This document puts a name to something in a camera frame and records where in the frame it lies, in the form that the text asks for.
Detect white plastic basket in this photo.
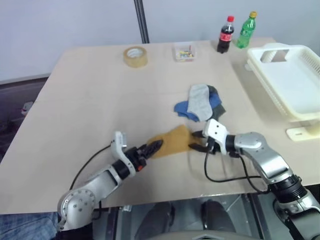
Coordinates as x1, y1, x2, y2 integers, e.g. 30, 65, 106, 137
246, 42, 320, 123

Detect cream plastic basket tray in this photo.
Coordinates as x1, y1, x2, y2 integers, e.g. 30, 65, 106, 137
244, 62, 320, 144

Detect dark rounded shape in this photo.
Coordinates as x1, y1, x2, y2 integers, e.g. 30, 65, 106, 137
200, 199, 234, 236
138, 201, 176, 240

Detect green bottle with yellow cap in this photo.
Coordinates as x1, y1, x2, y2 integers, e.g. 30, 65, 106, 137
232, 10, 258, 49

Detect yellow sock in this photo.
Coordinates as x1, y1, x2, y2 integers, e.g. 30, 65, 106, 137
147, 124, 195, 160

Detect light grey sock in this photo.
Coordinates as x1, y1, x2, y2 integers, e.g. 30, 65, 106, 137
187, 83, 214, 121

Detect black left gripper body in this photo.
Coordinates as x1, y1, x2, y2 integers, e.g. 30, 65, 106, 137
124, 147, 149, 172

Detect brown packing tape roll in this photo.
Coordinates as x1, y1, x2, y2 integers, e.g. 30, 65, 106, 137
122, 46, 149, 69

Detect cola bottle with red cap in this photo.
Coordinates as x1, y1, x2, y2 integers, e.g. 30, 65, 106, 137
216, 15, 236, 54

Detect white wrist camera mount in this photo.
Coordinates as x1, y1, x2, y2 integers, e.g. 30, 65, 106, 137
111, 130, 137, 174
201, 118, 230, 154

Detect blue denim cloth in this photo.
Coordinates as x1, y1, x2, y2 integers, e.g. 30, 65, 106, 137
0, 211, 60, 240

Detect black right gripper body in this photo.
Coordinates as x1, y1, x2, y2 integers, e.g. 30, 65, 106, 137
202, 136, 222, 155

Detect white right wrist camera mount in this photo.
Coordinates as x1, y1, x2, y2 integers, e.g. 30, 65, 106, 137
201, 118, 230, 154

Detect dark grey sock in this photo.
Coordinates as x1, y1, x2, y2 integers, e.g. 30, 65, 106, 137
206, 84, 227, 122

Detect clear box of coloured bits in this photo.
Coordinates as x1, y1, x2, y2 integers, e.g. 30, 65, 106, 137
171, 42, 197, 63

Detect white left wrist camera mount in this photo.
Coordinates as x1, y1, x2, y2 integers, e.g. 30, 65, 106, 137
111, 130, 137, 174

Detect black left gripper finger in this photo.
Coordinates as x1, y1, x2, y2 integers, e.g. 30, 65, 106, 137
142, 139, 165, 154
146, 142, 165, 160

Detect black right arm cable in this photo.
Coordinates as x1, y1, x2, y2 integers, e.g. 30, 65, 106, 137
203, 147, 272, 194

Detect black metal pole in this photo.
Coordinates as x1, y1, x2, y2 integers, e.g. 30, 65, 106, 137
133, 0, 150, 44

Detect small grey object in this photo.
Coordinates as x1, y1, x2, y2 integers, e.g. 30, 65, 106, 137
20, 100, 35, 116

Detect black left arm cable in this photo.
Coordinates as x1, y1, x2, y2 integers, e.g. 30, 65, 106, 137
69, 141, 116, 190

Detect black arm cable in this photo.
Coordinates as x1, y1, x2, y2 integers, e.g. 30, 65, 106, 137
69, 141, 116, 190
203, 147, 272, 194

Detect blue sock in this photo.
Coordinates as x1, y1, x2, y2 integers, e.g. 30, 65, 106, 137
173, 92, 223, 123

